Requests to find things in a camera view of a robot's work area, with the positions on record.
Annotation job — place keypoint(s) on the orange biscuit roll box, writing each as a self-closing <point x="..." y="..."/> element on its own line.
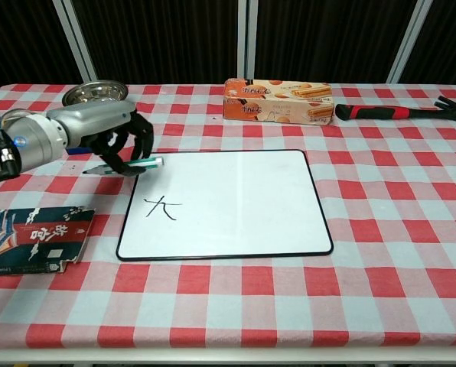
<point x="277" y="101"/>

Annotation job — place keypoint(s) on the red black claw hammer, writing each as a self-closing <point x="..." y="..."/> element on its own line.
<point x="377" y="112"/>

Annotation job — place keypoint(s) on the white partition frame post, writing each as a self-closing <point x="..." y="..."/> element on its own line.
<point x="408" y="42"/>
<point x="246" y="38"/>
<point x="77" y="38"/>

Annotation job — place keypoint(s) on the stainless steel bowl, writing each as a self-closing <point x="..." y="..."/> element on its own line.
<point x="94" y="91"/>

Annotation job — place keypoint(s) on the red white checkered tablecloth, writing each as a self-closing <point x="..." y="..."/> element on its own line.
<point x="289" y="298"/>

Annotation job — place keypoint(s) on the dark blue printed box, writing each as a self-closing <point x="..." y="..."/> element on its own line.
<point x="33" y="241"/>

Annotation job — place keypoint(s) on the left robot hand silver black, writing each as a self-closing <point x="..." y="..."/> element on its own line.
<point x="94" y="118"/>

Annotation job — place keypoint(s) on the green white marker pen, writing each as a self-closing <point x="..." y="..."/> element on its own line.
<point x="153" y="161"/>

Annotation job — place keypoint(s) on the white dry-erase board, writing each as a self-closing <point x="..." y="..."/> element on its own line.
<point x="251" y="214"/>

